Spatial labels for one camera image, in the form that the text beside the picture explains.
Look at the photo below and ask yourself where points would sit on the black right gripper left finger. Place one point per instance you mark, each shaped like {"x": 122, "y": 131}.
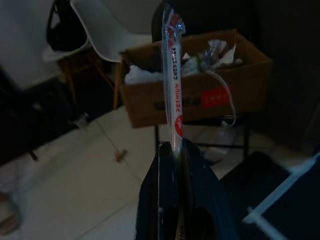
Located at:
{"x": 156, "y": 200}

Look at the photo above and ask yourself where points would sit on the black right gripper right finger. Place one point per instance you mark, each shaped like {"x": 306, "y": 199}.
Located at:
{"x": 200, "y": 200}

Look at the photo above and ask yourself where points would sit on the chopsticks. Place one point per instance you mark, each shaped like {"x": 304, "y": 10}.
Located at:
{"x": 172, "y": 82}

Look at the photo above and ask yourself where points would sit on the black metal stand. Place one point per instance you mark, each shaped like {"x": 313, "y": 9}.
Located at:
{"x": 246, "y": 140}

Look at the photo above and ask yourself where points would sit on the white plastic bar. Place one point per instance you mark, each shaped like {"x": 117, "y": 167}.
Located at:
{"x": 280, "y": 195}

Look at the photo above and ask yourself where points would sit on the brown cardboard box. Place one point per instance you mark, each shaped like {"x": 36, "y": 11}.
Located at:
{"x": 205, "y": 97}

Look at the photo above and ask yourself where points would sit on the clear plastic strip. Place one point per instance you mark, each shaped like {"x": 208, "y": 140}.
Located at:
{"x": 228, "y": 100}

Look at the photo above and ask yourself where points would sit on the white crumpled tissue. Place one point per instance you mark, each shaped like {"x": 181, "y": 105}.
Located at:
{"x": 140, "y": 73}

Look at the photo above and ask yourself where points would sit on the clear crumpled plastic bottle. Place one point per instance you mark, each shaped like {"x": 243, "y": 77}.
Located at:
{"x": 207, "y": 56}

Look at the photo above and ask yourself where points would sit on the white crumpled paper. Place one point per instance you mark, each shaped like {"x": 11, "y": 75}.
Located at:
{"x": 228, "y": 53}

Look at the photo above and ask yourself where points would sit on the white plastic chair, wooden legs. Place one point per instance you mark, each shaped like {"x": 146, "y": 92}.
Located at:
{"x": 100, "y": 37}

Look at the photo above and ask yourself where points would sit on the black bag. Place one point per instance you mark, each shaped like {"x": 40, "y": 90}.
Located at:
{"x": 65, "y": 27}

